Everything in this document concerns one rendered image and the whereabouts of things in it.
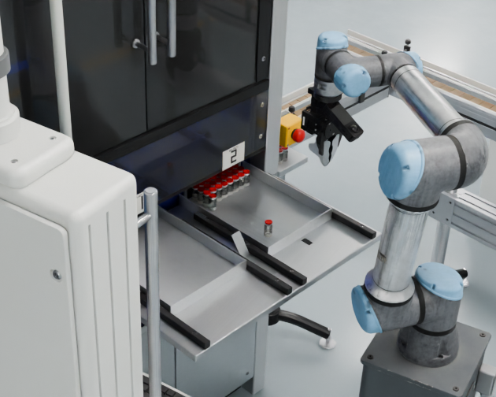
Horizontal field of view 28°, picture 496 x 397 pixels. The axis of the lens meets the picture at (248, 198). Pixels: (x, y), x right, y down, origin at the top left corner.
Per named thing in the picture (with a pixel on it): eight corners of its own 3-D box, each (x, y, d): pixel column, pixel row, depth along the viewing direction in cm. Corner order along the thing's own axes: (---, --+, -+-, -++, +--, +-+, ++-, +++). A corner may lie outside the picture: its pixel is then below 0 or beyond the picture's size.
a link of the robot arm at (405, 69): (518, 146, 202) (413, 37, 238) (470, 153, 198) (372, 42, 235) (506, 192, 208) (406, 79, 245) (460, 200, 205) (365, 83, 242)
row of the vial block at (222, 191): (201, 205, 276) (201, 191, 274) (246, 181, 287) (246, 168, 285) (206, 209, 275) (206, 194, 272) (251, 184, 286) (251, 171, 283)
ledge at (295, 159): (246, 159, 301) (246, 153, 300) (274, 144, 309) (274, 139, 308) (279, 177, 294) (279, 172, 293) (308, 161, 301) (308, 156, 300)
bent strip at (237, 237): (230, 253, 259) (231, 235, 256) (238, 248, 261) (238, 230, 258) (269, 277, 251) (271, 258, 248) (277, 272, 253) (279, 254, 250)
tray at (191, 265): (82, 254, 256) (81, 243, 254) (157, 215, 272) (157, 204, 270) (170, 317, 237) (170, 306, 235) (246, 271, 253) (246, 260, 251)
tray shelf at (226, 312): (67, 268, 254) (67, 262, 253) (255, 169, 297) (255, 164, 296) (195, 362, 227) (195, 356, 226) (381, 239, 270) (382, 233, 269)
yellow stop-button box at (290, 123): (268, 139, 293) (268, 117, 289) (283, 131, 297) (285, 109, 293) (286, 149, 288) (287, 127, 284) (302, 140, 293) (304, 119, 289)
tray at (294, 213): (179, 204, 277) (179, 194, 275) (242, 170, 293) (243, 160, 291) (268, 257, 258) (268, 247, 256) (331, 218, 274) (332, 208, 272)
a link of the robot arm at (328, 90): (350, 76, 245) (329, 87, 240) (349, 93, 247) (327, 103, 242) (327, 66, 249) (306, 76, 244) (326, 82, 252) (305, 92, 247)
